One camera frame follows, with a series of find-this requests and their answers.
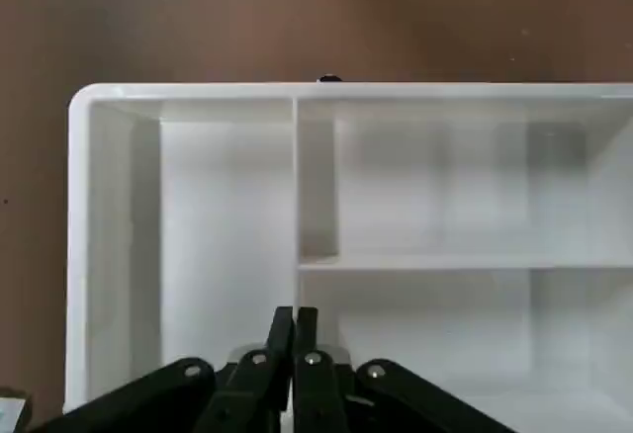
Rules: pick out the wide blue white pouch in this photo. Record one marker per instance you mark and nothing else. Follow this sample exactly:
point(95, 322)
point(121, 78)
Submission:
point(11, 413)

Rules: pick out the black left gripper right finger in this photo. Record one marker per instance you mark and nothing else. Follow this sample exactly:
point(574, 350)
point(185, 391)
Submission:
point(316, 393)

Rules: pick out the white plastic partition tray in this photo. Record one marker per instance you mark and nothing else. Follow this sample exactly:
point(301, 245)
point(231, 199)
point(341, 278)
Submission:
point(445, 196)

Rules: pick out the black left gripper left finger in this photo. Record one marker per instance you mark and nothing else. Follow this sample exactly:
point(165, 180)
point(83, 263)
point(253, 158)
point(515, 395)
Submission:
point(237, 393)

